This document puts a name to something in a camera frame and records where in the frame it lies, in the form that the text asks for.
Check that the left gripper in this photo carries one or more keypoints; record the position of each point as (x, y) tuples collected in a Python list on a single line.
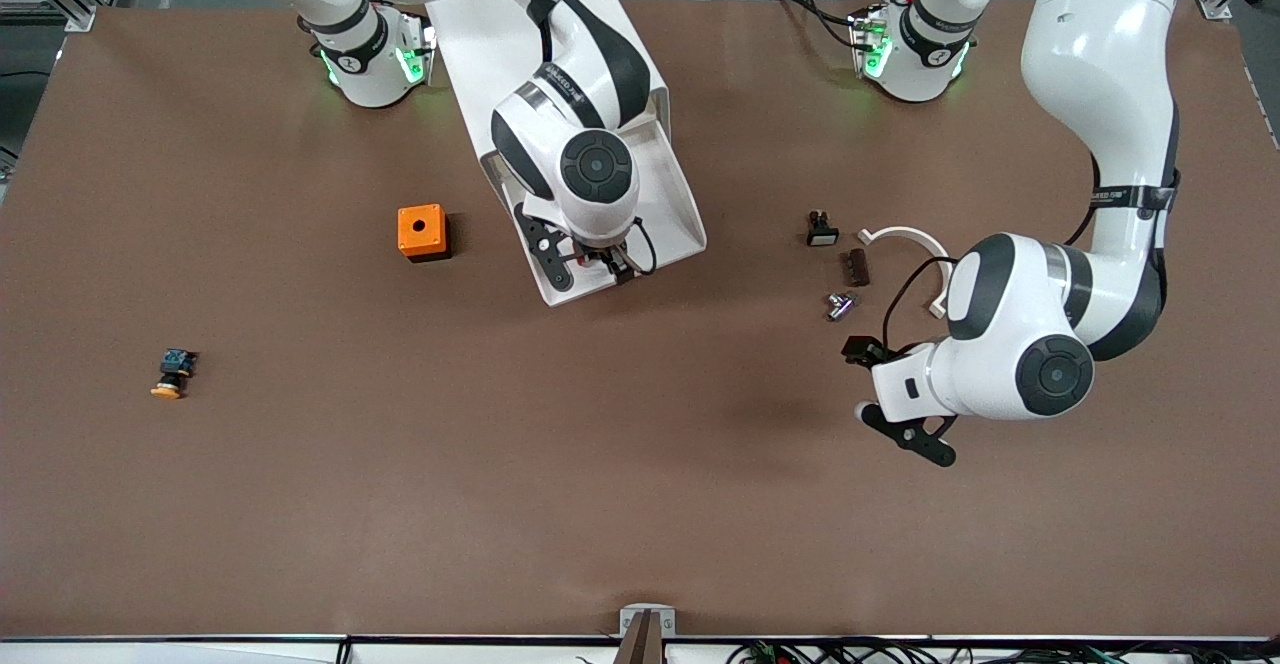
[(861, 350)]

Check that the right arm base connector panel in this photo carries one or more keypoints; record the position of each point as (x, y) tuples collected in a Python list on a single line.
[(415, 54)]

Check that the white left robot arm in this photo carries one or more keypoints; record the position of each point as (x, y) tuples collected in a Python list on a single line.
[(1100, 44)]

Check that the left arm base connector panel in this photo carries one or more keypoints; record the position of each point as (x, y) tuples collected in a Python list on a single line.
[(868, 44)]

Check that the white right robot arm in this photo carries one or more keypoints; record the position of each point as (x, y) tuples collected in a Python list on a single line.
[(370, 74)]

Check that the silver metal connector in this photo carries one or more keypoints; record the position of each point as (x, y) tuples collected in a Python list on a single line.
[(840, 308)]

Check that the brown terminal block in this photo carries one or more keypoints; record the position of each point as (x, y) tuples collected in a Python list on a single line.
[(859, 268)]

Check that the white curved plastic arc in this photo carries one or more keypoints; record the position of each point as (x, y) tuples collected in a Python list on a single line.
[(905, 233)]

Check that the orange box with hole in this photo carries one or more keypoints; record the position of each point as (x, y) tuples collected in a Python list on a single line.
[(432, 236)]

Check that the brown table cover mat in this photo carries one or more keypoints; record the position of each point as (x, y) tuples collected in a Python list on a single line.
[(640, 444)]

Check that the black switch with white face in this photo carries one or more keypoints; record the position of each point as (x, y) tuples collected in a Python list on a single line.
[(822, 236)]

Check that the grey metal bracket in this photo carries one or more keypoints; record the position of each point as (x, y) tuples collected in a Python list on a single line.
[(628, 616)]

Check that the brown mounting post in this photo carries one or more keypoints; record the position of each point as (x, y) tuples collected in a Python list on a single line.
[(645, 644)]

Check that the yellow push button switch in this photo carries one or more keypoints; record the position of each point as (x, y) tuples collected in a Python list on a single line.
[(172, 372)]

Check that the white table edge rail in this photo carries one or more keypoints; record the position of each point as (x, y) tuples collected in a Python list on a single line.
[(200, 652)]

